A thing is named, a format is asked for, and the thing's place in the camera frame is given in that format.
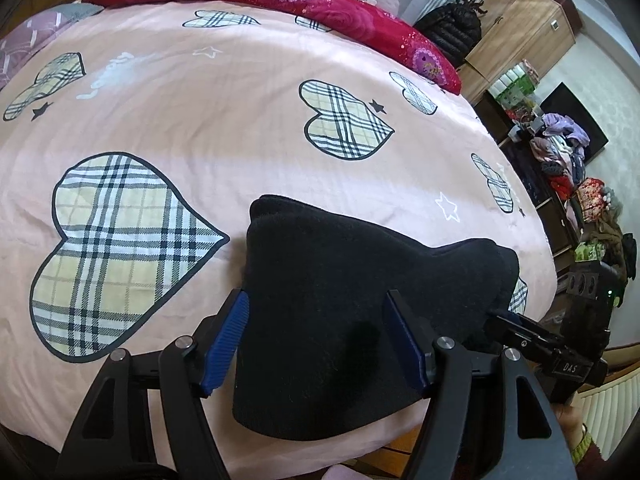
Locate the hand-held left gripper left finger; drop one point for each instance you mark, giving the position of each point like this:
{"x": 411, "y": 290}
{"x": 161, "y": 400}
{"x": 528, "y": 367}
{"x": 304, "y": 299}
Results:
{"x": 227, "y": 345}

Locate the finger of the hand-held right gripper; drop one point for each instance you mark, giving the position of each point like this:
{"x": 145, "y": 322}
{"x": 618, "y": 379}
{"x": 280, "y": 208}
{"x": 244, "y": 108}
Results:
{"x": 517, "y": 329}

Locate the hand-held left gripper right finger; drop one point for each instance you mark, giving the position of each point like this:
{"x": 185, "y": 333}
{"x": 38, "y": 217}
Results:
{"x": 402, "y": 345}

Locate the black pants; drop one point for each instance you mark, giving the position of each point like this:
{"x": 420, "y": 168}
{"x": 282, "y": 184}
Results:
{"x": 325, "y": 285}

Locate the person's right forearm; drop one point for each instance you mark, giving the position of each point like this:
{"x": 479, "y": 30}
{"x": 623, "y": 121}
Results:
{"x": 596, "y": 460}

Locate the person's right hand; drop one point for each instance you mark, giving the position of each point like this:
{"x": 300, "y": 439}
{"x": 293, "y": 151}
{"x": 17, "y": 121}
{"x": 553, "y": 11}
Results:
{"x": 567, "y": 420}

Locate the brown garment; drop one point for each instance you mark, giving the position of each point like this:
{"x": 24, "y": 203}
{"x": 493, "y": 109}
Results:
{"x": 611, "y": 232}

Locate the white radiator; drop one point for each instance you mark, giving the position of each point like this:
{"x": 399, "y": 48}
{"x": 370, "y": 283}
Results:
{"x": 617, "y": 410}

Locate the red floral cloth bundle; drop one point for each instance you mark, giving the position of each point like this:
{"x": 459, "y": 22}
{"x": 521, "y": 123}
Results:
{"x": 591, "y": 197}

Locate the dark low cabinet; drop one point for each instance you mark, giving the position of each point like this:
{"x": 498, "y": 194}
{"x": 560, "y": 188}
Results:
{"x": 530, "y": 175}

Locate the pile of clothes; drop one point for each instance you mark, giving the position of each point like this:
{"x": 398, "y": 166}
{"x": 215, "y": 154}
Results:
{"x": 560, "y": 150}

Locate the black television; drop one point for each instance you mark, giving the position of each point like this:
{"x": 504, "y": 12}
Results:
{"x": 575, "y": 110}

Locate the stack of green boxes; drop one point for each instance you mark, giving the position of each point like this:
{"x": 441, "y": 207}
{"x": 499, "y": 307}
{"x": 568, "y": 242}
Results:
{"x": 515, "y": 85}

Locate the pink plaid-heart duvet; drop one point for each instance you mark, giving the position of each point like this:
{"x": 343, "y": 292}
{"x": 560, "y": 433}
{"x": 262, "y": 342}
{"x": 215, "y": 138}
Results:
{"x": 200, "y": 110}

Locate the wooden wardrobe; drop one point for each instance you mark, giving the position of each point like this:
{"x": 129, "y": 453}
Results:
{"x": 520, "y": 20}

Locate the black down jacket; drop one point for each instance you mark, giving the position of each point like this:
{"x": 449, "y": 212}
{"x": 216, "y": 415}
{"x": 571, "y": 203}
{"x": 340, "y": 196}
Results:
{"x": 450, "y": 30}

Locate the red floral quilt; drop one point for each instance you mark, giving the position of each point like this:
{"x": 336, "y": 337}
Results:
{"x": 350, "y": 15}

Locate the purple and grey patterned pillow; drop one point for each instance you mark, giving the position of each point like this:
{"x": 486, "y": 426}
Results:
{"x": 30, "y": 35}

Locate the wooden bed frame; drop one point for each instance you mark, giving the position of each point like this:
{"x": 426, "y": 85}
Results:
{"x": 390, "y": 455}

